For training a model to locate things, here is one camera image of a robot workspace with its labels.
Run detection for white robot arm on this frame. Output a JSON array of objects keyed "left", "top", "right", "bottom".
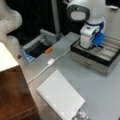
[{"left": 63, "top": 0, "right": 106, "bottom": 50}]

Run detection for black lidded drawer box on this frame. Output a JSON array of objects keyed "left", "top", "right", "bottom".
[{"left": 70, "top": 37, "right": 120, "bottom": 75}]

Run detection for white cable with adapter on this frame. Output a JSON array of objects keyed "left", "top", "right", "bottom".
[{"left": 26, "top": 53, "right": 73, "bottom": 84}]

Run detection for metal binder clips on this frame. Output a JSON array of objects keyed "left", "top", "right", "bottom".
[{"left": 77, "top": 109, "right": 91, "bottom": 120}]

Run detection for grey metal tray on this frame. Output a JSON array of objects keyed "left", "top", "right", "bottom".
[{"left": 22, "top": 29, "right": 60, "bottom": 62}]

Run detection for brown wooden shelf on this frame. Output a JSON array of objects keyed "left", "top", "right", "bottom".
[{"left": 0, "top": 42, "right": 40, "bottom": 120}]

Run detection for orange marker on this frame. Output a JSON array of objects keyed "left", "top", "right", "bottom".
[{"left": 45, "top": 47, "right": 52, "bottom": 54}]

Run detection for white spiral notebook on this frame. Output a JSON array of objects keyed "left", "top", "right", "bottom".
[{"left": 36, "top": 70, "right": 85, "bottom": 120}]

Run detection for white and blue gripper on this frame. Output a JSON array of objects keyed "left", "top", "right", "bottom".
[{"left": 79, "top": 23, "right": 105, "bottom": 50}]

